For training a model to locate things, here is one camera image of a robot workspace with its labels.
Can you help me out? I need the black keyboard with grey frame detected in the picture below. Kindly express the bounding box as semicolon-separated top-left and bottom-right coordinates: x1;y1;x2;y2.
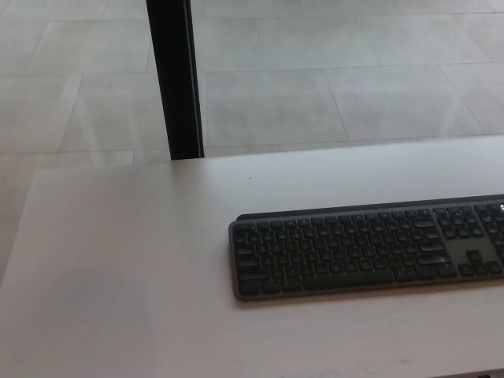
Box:
228;194;504;302

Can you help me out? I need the black vertical metal post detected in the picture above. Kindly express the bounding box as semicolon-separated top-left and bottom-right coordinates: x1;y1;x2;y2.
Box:
145;0;206;161

